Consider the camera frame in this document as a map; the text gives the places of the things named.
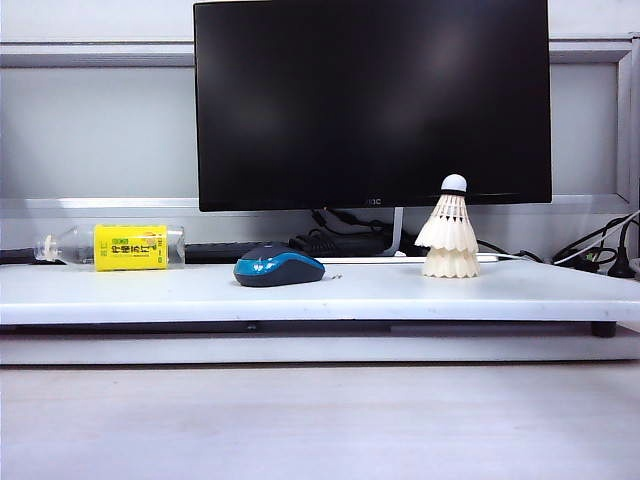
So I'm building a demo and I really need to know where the aluminium partition rail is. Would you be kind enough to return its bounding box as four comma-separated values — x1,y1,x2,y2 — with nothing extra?
0,197,632,220
0,32,640,67

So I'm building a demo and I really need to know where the long black cable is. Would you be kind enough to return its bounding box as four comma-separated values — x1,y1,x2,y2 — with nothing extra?
472,237,544,262

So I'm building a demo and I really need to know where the white feather shuttlecock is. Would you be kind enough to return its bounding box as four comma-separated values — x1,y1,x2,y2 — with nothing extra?
422,244,481,279
413,174,480,253

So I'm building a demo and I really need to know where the silver monitor stand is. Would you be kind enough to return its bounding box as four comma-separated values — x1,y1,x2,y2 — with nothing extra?
319,205,501,265

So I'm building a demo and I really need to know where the clear bottle yellow label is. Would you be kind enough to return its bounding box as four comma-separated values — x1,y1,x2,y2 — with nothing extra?
32,223,186,272

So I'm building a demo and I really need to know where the aluminium partition post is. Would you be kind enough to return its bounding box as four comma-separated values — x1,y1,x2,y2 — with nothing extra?
615,32,640,202

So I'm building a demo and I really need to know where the black power plug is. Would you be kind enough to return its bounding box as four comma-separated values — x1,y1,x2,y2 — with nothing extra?
607,219,640,279

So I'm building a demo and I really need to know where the white raised desk board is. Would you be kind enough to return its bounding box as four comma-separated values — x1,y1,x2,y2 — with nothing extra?
0,258,640,326

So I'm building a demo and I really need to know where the black monitor cable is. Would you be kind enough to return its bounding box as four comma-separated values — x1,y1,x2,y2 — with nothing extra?
310,208,386,236

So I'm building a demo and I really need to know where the black keyboard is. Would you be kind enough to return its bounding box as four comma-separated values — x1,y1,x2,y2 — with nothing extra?
0,242,261,265

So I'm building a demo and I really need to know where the black AOC monitor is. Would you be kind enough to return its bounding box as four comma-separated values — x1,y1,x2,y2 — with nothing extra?
192,0,554,212

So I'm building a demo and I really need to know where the white USB cable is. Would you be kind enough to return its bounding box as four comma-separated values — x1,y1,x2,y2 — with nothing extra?
492,209,640,265

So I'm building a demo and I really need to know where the white base slab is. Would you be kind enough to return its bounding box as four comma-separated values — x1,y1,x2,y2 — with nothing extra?
0,332,640,366

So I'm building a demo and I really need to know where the looped black cable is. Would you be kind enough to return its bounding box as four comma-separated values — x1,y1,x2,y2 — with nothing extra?
552,212,640,274

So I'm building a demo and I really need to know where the black power adapter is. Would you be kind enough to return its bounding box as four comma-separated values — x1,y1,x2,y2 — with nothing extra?
288,229,391,257

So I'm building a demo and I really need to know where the blue and black mouse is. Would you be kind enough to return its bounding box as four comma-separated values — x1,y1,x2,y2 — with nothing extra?
232,241,326,288

